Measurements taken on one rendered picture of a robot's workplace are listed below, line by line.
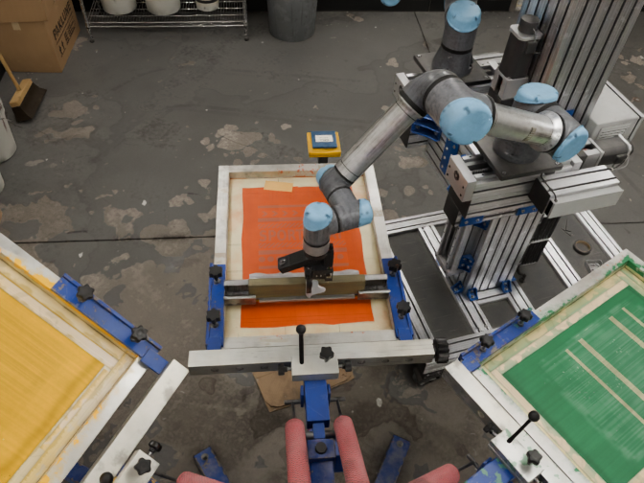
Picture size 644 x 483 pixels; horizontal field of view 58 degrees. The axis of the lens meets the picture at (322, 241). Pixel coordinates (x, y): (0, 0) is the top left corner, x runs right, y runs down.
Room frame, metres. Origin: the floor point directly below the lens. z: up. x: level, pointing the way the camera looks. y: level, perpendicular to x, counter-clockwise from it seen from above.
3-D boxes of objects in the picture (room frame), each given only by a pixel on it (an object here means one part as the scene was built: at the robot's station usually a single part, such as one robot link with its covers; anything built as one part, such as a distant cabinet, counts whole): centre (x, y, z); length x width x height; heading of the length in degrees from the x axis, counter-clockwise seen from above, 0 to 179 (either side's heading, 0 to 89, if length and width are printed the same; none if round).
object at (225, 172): (1.27, 0.06, 0.97); 0.79 x 0.58 x 0.04; 8
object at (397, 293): (1.06, -0.24, 0.97); 0.30 x 0.05 x 0.07; 8
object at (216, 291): (0.99, 0.31, 0.97); 0.30 x 0.05 x 0.07; 8
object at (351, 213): (1.12, -0.07, 1.30); 0.11 x 0.11 x 0.08; 25
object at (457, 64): (1.96, -0.45, 1.31); 0.15 x 0.15 x 0.10
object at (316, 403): (0.71, -0.01, 1.02); 0.17 x 0.06 x 0.05; 8
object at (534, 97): (1.49, -0.62, 1.42); 0.13 x 0.12 x 0.14; 25
